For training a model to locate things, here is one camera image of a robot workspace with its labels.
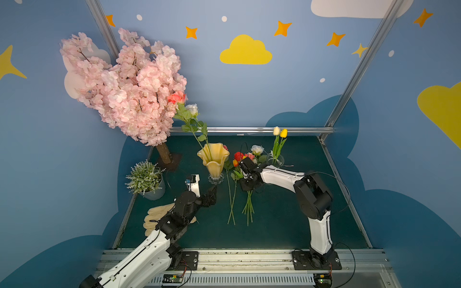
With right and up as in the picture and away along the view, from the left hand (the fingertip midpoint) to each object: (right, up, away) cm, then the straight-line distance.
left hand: (208, 185), depth 80 cm
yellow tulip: (+35, +24, +4) cm, 43 cm away
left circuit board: (-14, -37, -8) cm, 40 cm away
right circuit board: (+48, -39, -7) cm, 62 cm away
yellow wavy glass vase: (+1, +13, +12) cm, 18 cm away
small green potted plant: (-29, +3, +2) cm, 29 cm away
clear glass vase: (+35, +9, +11) cm, 38 cm away
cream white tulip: (+33, +25, +8) cm, 42 cm away
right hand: (+19, -3, +18) cm, 26 cm away
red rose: (+14, +13, +25) cm, 32 cm away
